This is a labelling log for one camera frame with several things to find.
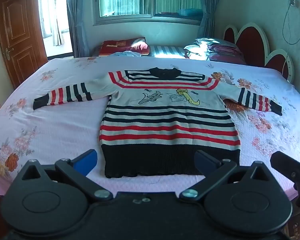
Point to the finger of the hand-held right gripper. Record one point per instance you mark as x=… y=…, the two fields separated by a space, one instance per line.
x=287 y=163

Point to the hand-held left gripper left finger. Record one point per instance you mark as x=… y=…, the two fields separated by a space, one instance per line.
x=85 y=163

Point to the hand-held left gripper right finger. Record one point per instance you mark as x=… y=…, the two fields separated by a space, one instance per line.
x=205 y=161

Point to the striped knit sweater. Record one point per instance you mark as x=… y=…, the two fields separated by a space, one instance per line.
x=168 y=120

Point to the wooden nightstand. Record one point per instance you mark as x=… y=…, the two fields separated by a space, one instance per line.
x=298 y=226

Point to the bed with floral sheet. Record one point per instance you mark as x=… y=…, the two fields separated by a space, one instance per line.
x=52 y=120

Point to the pile of folded quilts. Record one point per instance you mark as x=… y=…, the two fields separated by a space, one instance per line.
x=212 y=50

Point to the striped pillow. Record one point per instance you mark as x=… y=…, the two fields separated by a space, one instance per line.
x=165 y=51

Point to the light blue cloth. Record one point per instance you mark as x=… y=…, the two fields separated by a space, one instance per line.
x=126 y=54

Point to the red and white headboard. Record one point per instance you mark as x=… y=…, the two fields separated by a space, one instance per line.
x=255 y=45

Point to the red folded blanket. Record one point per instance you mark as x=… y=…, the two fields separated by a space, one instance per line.
x=120 y=47

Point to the brown wooden door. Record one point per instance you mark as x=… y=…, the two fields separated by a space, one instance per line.
x=18 y=40

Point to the white sheer curtain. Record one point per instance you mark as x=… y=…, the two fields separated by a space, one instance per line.
x=57 y=20

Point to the blue grey curtain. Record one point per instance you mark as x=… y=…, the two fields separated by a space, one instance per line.
x=77 y=17
x=210 y=7

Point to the teal cushion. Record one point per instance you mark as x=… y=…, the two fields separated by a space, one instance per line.
x=188 y=12

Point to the wall socket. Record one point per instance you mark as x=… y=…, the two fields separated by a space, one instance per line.
x=292 y=2

